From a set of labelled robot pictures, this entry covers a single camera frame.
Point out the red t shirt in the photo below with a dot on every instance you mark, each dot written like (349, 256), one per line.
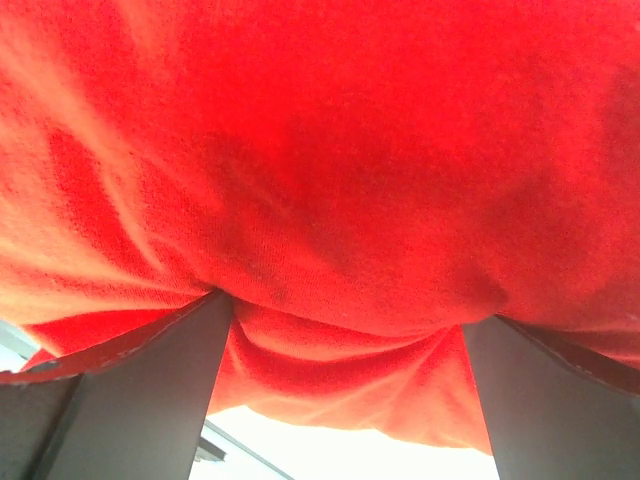
(362, 177)

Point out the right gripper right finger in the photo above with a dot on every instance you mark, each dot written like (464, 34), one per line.
(553, 410)

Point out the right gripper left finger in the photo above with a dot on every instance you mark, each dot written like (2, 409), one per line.
(132, 407)

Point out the aluminium frame rail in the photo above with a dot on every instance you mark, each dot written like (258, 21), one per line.
(218, 454)

